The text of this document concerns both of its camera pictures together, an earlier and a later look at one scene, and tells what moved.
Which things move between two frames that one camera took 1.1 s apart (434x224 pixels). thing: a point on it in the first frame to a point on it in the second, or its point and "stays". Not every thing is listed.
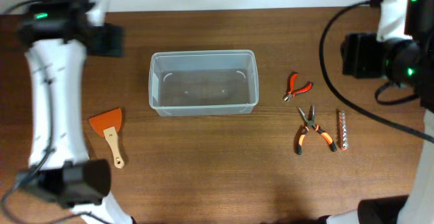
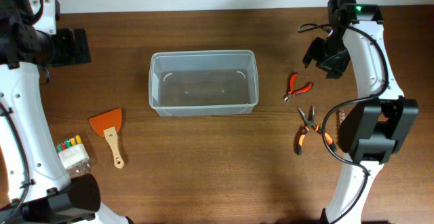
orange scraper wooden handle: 108,124 stays
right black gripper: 354,48 to 335,71
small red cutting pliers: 291,91 stays
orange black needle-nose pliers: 310,123 stays
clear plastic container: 203,83 stays
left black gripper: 111,43 to 70,56
